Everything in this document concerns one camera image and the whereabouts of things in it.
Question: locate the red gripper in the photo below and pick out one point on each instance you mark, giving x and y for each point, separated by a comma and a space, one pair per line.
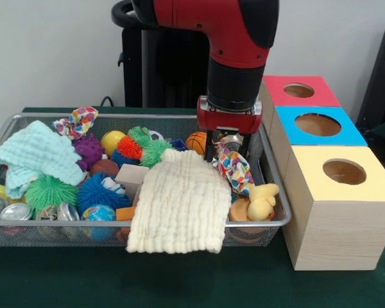
231, 120

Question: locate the colourful patterned cloth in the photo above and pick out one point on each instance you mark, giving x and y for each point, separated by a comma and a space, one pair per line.
234, 167
80, 120

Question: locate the cream waffle cloth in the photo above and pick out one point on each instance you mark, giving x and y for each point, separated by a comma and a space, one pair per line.
179, 205

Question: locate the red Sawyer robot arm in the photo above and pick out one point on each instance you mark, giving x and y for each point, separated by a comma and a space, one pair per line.
231, 38

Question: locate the wooden box with three holes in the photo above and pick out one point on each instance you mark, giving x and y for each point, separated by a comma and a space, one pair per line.
340, 231

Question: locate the shallow mesh bin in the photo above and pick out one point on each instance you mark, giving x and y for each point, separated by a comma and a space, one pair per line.
51, 234

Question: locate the orange basketball toy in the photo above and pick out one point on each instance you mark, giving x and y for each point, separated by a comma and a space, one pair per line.
195, 141

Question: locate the yellow plush duck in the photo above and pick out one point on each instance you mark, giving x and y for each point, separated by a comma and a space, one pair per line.
260, 202

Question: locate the yellow ball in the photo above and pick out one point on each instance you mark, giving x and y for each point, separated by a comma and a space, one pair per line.
112, 141

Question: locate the purple knobby ball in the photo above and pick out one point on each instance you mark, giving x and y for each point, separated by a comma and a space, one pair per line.
88, 150

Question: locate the blue spiky ball with eyes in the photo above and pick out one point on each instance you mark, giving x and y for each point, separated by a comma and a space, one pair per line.
96, 192

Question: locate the globe print ball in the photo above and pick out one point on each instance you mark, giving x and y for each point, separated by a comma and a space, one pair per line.
97, 213

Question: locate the black upright panel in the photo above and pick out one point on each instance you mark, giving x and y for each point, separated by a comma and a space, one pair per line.
381, 73

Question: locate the green spiky ball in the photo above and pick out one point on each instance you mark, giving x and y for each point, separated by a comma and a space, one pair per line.
49, 192

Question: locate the mint waffle cloth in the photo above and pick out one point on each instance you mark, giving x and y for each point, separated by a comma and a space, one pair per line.
35, 150

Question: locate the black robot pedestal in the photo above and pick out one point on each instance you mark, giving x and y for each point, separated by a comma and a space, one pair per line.
167, 70

